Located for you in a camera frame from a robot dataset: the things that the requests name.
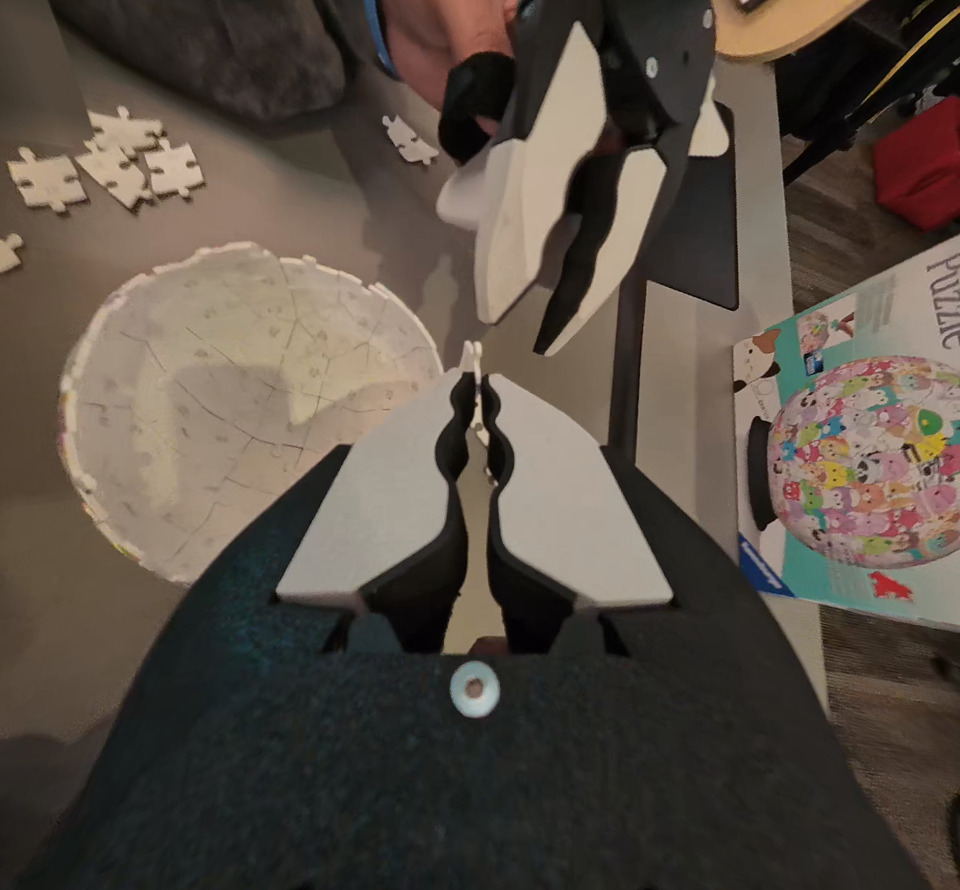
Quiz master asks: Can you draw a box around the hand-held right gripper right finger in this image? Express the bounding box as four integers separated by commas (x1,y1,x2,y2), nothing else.
481,372,676,655

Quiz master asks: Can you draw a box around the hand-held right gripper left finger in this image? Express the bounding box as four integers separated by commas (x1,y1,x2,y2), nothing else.
278,373,478,651

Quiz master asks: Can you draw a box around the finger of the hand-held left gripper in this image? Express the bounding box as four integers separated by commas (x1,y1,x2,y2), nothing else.
436,21,610,326
532,145,671,360

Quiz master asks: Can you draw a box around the colourful puzzle ball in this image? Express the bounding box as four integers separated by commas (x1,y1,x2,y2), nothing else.
56,241,448,585

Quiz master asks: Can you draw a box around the person's left forearm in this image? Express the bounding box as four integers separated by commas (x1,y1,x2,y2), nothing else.
28,0,394,123

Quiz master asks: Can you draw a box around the colourful puzzle box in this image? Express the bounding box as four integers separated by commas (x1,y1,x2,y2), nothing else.
731,236,960,635

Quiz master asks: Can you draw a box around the row of white puzzle pieces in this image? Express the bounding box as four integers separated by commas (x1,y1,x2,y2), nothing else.
0,106,207,278

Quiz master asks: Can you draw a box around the black flat panel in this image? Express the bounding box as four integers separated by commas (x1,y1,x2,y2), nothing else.
643,100,745,316

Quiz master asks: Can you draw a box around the light wooden board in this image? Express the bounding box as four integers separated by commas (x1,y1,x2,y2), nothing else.
711,0,934,64

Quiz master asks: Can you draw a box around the red cloth bag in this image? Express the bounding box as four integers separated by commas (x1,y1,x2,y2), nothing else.
874,93,960,233

